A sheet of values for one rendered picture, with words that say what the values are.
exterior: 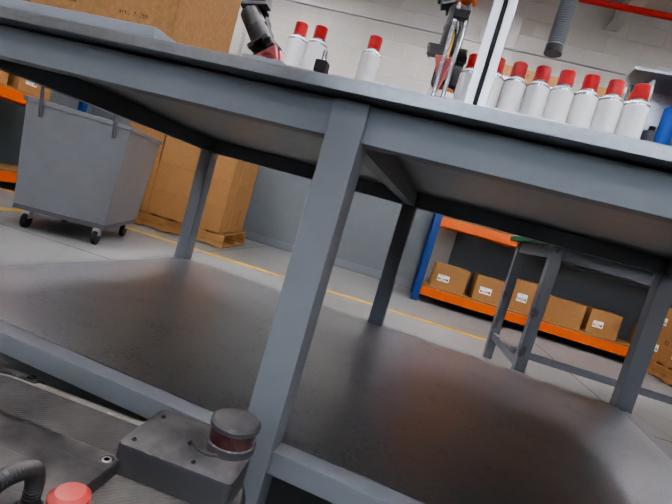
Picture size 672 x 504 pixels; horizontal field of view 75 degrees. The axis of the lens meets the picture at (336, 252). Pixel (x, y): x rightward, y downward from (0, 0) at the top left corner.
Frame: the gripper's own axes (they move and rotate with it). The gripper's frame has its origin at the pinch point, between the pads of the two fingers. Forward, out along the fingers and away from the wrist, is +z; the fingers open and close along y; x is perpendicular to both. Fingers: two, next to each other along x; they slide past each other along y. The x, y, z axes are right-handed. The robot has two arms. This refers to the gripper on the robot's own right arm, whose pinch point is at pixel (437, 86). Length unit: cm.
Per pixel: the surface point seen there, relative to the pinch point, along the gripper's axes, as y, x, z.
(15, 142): 470, -284, 66
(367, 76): 16.3, 8.1, 3.9
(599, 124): -37.7, 8.7, 3.4
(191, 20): 45, 39, 11
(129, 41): 46, 52, 21
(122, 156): 189, -121, 43
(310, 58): 32.2, 8.2, 2.7
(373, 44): 17.4, 7.5, -4.2
